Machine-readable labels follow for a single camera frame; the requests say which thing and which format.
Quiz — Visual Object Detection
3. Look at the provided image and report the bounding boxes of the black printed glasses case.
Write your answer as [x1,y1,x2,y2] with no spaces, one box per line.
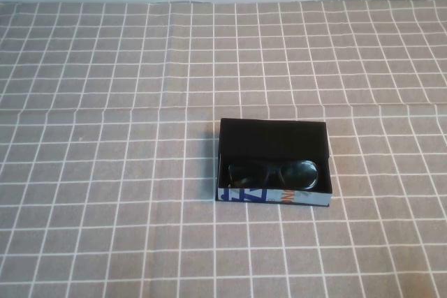
[215,117,333,208]

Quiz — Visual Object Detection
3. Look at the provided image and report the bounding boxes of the black frame glasses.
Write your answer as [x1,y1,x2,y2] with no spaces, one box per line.
[227,158,319,190]

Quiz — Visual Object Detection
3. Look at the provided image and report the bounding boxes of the grey white-grid tablecloth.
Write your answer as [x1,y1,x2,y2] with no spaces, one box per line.
[0,0,447,298]

